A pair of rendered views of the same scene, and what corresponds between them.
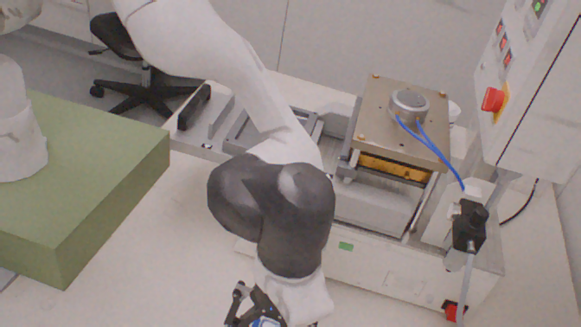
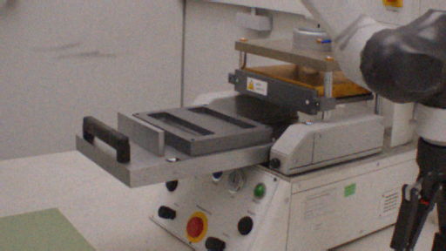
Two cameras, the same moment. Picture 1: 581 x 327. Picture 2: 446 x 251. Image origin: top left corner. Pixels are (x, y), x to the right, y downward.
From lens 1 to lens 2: 81 cm
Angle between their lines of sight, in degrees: 44
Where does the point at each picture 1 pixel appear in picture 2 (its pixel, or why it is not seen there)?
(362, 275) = (363, 218)
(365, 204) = (356, 126)
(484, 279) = not seen: hidden behind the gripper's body
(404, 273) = (389, 190)
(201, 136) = (150, 158)
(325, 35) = not seen: outside the picture
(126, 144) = (42, 234)
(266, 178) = (433, 22)
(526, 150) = not seen: hidden behind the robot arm
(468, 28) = (120, 71)
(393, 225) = (376, 138)
